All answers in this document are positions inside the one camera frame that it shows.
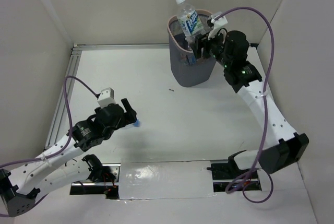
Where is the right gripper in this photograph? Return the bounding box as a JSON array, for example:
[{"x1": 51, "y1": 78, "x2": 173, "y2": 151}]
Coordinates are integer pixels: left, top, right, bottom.
[{"x1": 189, "y1": 27, "x2": 231, "y2": 68}]

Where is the crushed blue cap bottle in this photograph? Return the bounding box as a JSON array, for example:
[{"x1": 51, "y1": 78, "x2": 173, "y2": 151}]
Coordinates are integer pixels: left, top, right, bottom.
[{"x1": 122, "y1": 120, "x2": 140, "y2": 129}]

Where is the green white label bottle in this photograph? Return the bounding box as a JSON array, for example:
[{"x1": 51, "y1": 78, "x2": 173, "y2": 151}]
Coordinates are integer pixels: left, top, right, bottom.
[{"x1": 176, "y1": 0, "x2": 206, "y2": 44}]

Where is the blue label water bottle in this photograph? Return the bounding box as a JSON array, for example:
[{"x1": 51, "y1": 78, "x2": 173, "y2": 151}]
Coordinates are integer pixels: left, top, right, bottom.
[{"x1": 182, "y1": 55, "x2": 197, "y2": 66}]

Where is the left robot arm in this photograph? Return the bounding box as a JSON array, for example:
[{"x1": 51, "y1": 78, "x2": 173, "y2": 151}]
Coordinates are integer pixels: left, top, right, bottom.
[{"x1": 1, "y1": 99, "x2": 137, "y2": 217}]

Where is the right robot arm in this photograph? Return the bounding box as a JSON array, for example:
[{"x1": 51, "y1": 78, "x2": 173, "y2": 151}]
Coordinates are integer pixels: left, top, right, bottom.
[{"x1": 191, "y1": 31, "x2": 309, "y2": 178}]

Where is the grey mesh waste bin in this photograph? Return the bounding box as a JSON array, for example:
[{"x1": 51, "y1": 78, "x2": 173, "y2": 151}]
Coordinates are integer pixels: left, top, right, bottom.
[{"x1": 167, "y1": 9, "x2": 216, "y2": 87}]

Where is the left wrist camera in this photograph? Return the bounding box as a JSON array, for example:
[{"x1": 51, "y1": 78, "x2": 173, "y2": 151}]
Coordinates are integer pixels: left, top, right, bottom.
[{"x1": 97, "y1": 87, "x2": 116, "y2": 108}]

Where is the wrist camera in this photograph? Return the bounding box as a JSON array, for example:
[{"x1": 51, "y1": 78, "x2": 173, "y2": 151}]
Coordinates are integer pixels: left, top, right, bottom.
[
  {"x1": 97, "y1": 87, "x2": 116, "y2": 108},
  {"x1": 207, "y1": 12, "x2": 228, "y2": 40}
]

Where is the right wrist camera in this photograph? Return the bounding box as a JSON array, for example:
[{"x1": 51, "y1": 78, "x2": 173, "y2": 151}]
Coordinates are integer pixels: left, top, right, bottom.
[{"x1": 207, "y1": 12, "x2": 228, "y2": 40}]

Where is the aluminium frame rail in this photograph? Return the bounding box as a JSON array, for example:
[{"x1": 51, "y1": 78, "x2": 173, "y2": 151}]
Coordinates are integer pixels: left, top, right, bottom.
[{"x1": 41, "y1": 43, "x2": 258, "y2": 163}]

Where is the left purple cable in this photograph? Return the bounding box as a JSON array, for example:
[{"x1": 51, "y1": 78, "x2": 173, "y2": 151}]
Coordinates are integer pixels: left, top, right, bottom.
[{"x1": 0, "y1": 76, "x2": 101, "y2": 218}]

